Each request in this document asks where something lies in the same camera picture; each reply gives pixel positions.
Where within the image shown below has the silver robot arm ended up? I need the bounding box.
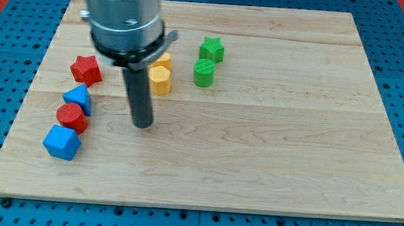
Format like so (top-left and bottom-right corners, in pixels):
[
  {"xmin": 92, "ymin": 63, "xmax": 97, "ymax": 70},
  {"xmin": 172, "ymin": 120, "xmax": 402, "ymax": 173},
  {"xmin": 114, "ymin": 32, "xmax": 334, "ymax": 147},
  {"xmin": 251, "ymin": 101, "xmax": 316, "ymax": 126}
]
[{"xmin": 80, "ymin": 0, "xmax": 179, "ymax": 128}]

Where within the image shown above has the red cylinder block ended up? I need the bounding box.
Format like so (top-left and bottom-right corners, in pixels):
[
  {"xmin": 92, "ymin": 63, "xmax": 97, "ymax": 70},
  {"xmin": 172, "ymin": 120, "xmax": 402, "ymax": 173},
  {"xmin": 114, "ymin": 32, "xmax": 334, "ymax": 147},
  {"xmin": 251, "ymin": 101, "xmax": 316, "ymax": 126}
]
[{"xmin": 56, "ymin": 103, "xmax": 88, "ymax": 134}]

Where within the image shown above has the blue cube block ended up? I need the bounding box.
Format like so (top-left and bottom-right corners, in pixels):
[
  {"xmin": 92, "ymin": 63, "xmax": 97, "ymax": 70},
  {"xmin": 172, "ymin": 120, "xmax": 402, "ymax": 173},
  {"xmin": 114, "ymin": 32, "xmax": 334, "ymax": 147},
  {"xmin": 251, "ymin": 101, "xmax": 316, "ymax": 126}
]
[{"xmin": 42, "ymin": 125, "xmax": 81, "ymax": 161}]

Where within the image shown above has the green cylinder block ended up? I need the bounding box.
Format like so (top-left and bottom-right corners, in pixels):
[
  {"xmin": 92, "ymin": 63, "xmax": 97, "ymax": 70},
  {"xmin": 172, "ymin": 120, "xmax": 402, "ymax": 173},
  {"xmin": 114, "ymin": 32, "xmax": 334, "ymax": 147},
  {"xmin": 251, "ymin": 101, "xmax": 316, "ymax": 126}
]
[{"xmin": 193, "ymin": 59, "xmax": 216, "ymax": 87}]

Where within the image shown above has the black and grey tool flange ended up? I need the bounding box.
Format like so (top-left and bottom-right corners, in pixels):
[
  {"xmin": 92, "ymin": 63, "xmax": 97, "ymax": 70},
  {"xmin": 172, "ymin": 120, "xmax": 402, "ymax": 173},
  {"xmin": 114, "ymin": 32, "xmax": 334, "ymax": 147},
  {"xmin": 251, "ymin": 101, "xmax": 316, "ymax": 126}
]
[{"xmin": 92, "ymin": 30, "xmax": 179, "ymax": 71}]

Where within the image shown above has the red star block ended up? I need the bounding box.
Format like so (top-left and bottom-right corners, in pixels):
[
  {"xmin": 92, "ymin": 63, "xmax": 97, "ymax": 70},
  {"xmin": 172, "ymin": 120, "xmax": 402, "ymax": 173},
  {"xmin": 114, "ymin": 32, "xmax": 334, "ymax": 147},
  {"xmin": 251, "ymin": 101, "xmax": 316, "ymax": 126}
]
[{"xmin": 70, "ymin": 55, "xmax": 102, "ymax": 87}]

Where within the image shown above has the yellow block behind rod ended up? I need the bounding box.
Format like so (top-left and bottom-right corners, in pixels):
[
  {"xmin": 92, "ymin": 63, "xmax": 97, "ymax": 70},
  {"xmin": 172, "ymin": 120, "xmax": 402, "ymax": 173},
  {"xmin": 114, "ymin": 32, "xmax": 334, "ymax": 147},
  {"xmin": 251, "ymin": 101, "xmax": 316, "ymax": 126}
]
[{"xmin": 152, "ymin": 52, "xmax": 172, "ymax": 70}]

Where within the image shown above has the wooden board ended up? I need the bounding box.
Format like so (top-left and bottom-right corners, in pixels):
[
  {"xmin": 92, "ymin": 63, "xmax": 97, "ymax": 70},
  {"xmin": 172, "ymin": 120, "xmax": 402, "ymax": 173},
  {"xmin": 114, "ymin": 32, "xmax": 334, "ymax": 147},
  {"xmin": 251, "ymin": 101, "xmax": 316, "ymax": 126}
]
[{"xmin": 0, "ymin": 0, "xmax": 404, "ymax": 222}]

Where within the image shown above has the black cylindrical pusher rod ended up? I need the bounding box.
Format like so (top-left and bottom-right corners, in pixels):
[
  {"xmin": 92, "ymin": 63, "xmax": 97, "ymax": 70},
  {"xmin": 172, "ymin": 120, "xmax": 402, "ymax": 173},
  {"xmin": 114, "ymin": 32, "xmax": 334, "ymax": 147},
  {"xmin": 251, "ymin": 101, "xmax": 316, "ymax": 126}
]
[{"xmin": 122, "ymin": 68, "xmax": 154, "ymax": 129}]

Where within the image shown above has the yellow hexagon block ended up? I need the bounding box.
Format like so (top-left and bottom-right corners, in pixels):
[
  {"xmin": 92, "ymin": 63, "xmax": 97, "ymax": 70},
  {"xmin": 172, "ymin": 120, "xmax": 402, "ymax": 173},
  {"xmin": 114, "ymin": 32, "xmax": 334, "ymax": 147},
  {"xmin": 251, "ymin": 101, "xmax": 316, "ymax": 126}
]
[{"xmin": 148, "ymin": 66, "xmax": 171, "ymax": 96}]

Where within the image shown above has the blue triangle block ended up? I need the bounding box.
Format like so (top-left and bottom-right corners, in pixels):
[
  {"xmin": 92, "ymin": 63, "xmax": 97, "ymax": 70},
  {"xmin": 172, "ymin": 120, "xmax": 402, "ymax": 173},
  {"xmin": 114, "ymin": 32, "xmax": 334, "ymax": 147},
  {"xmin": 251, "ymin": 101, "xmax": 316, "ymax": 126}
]
[{"xmin": 62, "ymin": 84, "xmax": 92, "ymax": 117}]

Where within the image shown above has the green star block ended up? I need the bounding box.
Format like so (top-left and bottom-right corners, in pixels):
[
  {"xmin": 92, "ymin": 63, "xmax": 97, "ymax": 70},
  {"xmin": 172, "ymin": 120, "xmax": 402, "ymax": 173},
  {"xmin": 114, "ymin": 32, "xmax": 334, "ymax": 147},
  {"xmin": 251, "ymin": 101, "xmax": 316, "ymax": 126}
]
[{"xmin": 199, "ymin": 37, "xmax": 225, "ymax": 63}]

